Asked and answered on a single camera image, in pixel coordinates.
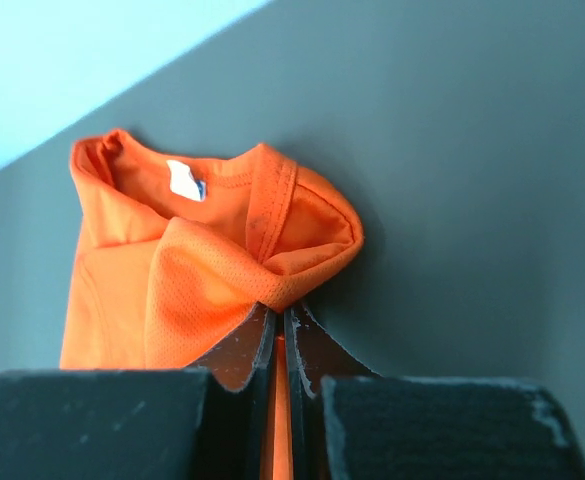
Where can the orange t shirt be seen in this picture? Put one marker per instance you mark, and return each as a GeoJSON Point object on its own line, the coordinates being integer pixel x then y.
{"type": "Point", "coordinates": [174, 252]}

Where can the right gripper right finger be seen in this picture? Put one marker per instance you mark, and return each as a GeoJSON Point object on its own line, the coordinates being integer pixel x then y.
{"type": "Point", "coordinates": [311, 354]}

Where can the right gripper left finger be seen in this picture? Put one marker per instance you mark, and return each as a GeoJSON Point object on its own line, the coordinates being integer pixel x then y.
{"type": "Point", "coordinates": [235, 413]}

